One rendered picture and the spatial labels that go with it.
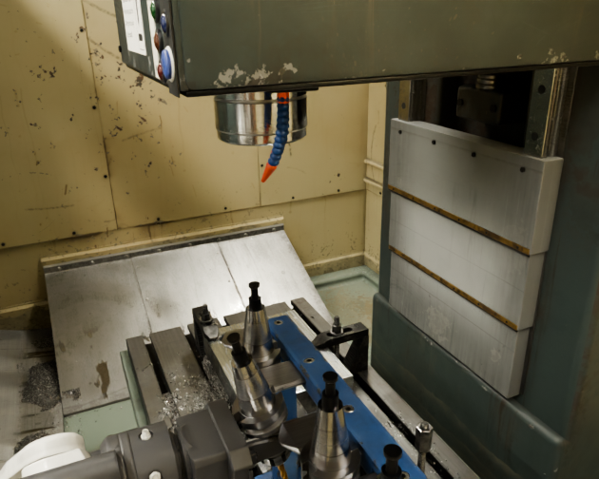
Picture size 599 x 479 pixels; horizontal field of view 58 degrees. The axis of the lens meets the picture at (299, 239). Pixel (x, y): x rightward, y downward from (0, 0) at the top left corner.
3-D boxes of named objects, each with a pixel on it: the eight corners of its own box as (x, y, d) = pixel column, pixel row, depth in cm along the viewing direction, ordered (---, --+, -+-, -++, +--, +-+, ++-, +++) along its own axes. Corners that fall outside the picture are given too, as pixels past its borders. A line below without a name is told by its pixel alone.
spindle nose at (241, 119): (326, 136, 94) (326, 64, 90) (249, 151, 85) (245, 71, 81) (272, 124, 106) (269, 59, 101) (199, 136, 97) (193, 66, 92)
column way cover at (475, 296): (506, 404, 113) (543, 162, 93) (381, 303, 153) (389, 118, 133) (524, 397, 114) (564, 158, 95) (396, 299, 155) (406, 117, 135)
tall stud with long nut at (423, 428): (417, 490, 93) (422, 431, 88) (408, 479, 95) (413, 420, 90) (431, 485, 94) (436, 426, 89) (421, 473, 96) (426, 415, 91)
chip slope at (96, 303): (67, 458, 139) (47, 374, 129) (57, 332, 195) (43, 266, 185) (368, 367, 172) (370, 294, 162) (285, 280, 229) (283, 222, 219)
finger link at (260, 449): (291, 447, 67) (243, 463, 64) (291, 426, 65) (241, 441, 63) (297, 455, 65) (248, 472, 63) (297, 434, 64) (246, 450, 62)
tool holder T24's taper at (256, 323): (277, 354, 75) (276, 312, 72) (245, 361, 73) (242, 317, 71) (268, 337, 79) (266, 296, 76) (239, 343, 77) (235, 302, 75)
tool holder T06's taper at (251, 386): (282, 400, 64) (268, 357, 61) (253, 423, 62) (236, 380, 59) (261, 384, 68) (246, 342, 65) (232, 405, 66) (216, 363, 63)
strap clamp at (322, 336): (316, 385, 120) (316, 326, 114) (309, 376, 123) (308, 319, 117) (368, 369, 125) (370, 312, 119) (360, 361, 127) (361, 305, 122)
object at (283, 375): (255, 400, 68) (254, 395, 68) (241, 377, 73) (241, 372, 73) (305, 385, 71) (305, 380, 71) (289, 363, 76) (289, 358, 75)
